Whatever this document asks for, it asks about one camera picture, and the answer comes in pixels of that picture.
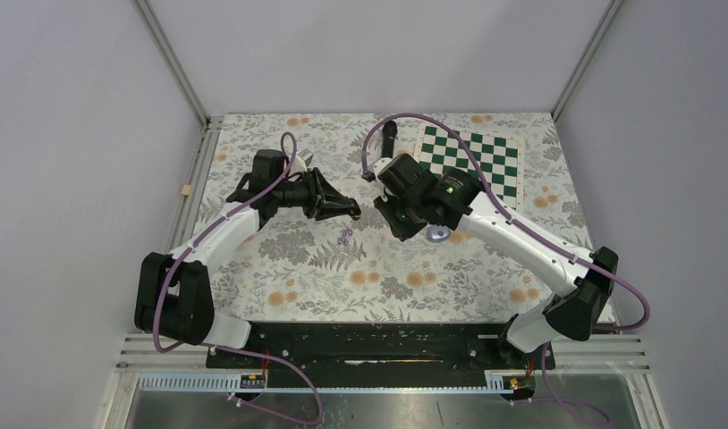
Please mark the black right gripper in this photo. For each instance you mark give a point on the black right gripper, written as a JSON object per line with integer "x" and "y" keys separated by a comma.
{"x": 402, "y": 231}

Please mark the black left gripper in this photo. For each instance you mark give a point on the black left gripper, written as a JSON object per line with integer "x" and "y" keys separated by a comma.
{"x": 319, "y": 191}

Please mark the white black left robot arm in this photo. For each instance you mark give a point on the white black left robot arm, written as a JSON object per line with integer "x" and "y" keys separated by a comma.
{"x": 174, "y": 295}

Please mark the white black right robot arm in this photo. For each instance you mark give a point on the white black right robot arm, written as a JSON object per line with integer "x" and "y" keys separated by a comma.
{"x": 577, "y": 278}

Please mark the purple clip earbuds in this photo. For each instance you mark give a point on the purple clip earbuds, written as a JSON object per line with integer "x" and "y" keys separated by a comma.
{"x": 344, "y": 238}

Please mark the silver computer mouse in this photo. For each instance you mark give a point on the silver computer mouse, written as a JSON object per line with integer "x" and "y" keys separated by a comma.
{"x": 438, "y": 233}

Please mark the floral tablecloth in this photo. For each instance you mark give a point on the floral tablecloth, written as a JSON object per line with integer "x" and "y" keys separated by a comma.
{"x": 294, "y": 270}

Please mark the black microphone orange end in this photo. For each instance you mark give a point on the black microphone orange end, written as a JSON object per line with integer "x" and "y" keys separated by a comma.
{"x": 389, "y": 133}

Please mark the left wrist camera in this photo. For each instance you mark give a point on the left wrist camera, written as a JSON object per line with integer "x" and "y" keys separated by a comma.
{"x": 305, "y": 157}

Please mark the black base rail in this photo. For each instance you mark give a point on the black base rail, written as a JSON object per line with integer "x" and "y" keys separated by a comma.
{"x": 366, "y": 355}

